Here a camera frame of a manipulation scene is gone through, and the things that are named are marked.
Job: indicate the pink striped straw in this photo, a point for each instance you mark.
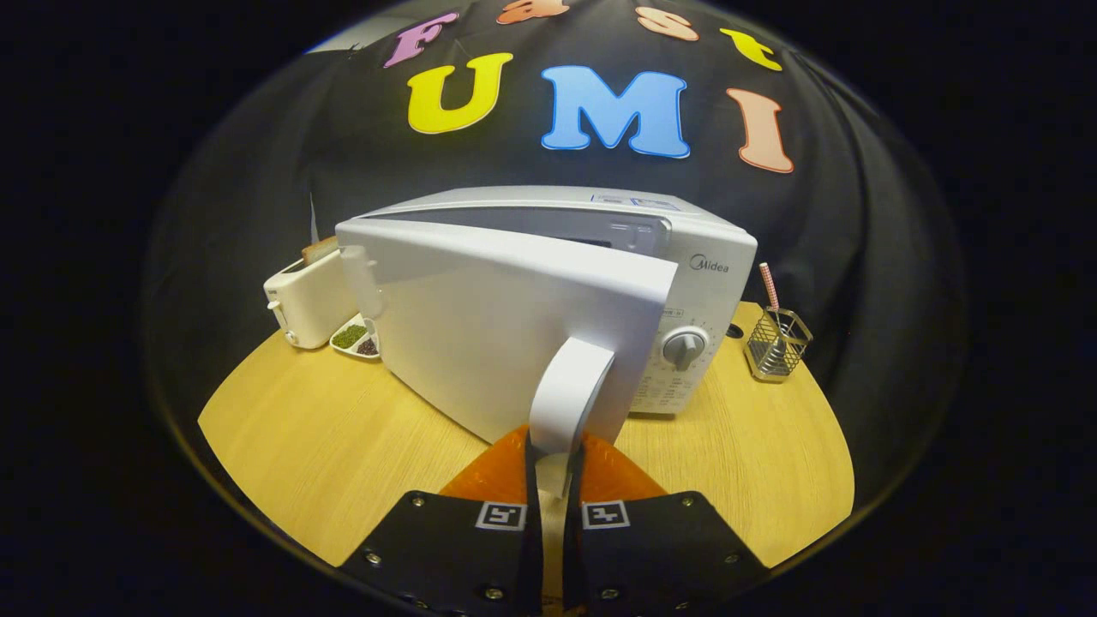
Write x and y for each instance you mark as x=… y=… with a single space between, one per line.
x=769 y=287

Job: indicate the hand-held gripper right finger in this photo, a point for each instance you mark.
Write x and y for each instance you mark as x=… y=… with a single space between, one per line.
x=572 y=557

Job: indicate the toast slice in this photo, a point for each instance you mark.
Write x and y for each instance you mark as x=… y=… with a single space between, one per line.
x=320 y=250

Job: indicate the white microwave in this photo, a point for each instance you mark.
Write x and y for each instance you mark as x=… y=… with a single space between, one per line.
x=480 y=326

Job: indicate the black backdrop cloth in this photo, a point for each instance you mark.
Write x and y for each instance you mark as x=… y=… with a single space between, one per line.
x=257 y=214

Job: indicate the white divided seed dish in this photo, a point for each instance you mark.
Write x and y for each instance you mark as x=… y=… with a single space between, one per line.
x=351 y=336

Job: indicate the small black round cap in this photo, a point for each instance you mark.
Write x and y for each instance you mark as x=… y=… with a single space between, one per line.
x=734 y=331

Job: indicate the white toaster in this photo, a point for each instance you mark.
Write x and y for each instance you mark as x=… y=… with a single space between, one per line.
x=313 y=300

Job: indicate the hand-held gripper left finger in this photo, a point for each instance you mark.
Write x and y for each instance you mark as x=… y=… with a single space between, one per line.
x=533 y=557

